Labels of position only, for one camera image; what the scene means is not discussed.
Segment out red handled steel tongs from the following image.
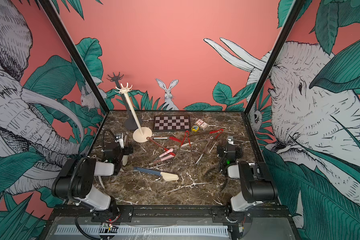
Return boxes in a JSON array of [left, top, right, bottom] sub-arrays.
[[180, 128, 225, 149]]

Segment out cream utensil rack stand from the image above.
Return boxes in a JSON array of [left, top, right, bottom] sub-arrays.
[[115, 83, 153, 143]]

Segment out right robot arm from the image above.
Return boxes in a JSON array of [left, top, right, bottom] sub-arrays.
[[217, 143, 278, 212]]

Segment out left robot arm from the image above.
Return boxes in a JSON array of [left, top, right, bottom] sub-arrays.
[[52, 142, 134, 211]]

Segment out black tongs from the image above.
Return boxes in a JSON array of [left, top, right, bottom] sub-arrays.
[[203, 165, 230, 193]]

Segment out white tipped steel tongs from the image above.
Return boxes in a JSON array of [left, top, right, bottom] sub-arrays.
[[179, 136, 218, 165]]

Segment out dark grey utensil rack stand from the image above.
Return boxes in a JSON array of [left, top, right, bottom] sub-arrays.
[[108, 72, 139, 131]]

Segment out pink tipped steel tongs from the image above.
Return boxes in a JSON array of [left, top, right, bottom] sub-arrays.
[[149, 148, 176, 166]]

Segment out playing card box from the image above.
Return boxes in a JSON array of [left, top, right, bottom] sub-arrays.
[[196, 119, 209, 130]]

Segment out small yellow toy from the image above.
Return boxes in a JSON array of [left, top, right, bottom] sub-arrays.
[[191, 125, 199, 132]]

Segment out chessboard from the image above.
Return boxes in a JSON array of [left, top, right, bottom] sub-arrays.
[[153, 116, 191, 132]]

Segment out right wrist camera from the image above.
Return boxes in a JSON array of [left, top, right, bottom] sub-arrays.
[[227, 136, 234, 145]]

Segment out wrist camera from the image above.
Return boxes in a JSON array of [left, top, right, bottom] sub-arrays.
[[115, 133, 125, 149], [227, 136, 234, 145]]

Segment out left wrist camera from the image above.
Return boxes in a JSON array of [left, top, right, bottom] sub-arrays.
[[115, 133, 125, 149]]

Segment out white slotted cable duct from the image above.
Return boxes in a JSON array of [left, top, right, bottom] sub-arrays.
[[53, 224, 230, 237]]

